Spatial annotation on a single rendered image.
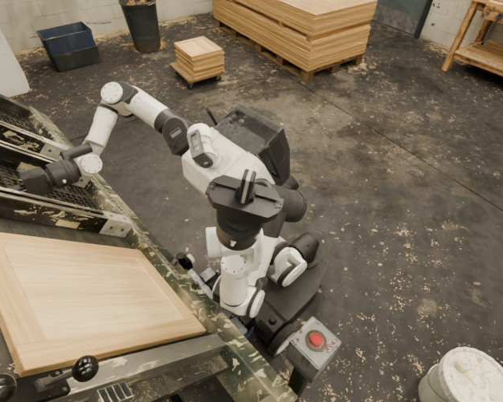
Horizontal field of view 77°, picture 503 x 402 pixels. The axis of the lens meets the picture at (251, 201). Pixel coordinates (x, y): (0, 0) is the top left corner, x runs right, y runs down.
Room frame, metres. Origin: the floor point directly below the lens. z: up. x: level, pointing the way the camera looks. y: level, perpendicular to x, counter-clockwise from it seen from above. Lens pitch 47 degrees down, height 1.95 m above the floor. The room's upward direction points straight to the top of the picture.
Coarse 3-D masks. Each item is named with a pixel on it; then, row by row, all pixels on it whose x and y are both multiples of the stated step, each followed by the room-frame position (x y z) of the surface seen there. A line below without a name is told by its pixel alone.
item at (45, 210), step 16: (0, 192) 0.63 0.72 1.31; (16, 192) 0.67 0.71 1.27; (0, 208) 0.60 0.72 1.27; (16, 208) 0.62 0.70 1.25; (32, 208) 0.64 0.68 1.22; (48, 208) 0.67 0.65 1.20; (64, 208) 0.70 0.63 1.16; (80, 208) 0.75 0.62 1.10; (48, 224) 0.65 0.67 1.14; (80, 224) 0.70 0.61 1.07; (96, 224) 0.73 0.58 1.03; (112, 224) 0.77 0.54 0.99; (128, 224) 0.80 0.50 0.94
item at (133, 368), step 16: (208, 336) 0.36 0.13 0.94; (144, 352) 0.24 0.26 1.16; (160, 352) 0.26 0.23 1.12; (176, 352) 0.27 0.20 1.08; (192, 352) 0.28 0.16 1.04; (208, 352) 0.30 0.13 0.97; (112, 368) 0.19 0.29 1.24; (128, 368) 0.19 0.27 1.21; (144, 368) 0.20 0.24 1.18; (160, 368) 0.22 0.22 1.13; (176, 368) 0.24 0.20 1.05; (80, 384) 0.14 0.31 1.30; (96, 384) 0.15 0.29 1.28; (128, 384) 0.17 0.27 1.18; (64, 400) 0.12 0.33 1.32; (80, 400) 0.12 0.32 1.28
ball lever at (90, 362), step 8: (80, 360) 0.15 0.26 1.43; (88, 360) 0.15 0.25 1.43; (96, 360) 0.15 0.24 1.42; (72, 368) 0.14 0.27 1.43; (80, 368) 0.14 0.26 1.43; (88, 368) 0.14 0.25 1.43; (96, 368) 0.14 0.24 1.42; (48, 376) 0.14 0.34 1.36; (56, 376) 0.14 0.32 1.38; (64, 376) 0.13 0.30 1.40; (72, 376) 0.13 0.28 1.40; (80, 376) 0.13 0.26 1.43; (88, 376) 0.13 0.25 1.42; (40, 384) 0.13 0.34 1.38; (48, 384) 0.13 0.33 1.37
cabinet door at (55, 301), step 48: (0, 240) 0.48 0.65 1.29; (48, 240) 0.55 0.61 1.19; (0, 288) 0.32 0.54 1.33; (48, 288) 0.37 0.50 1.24; (96, 288) 0.42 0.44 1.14; (144, 288) 0.49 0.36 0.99; (48, 336) 0.24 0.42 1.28; (96, 336) 0.27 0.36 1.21; (144, 336) 0.30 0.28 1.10; (192, 336) 0.36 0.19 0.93
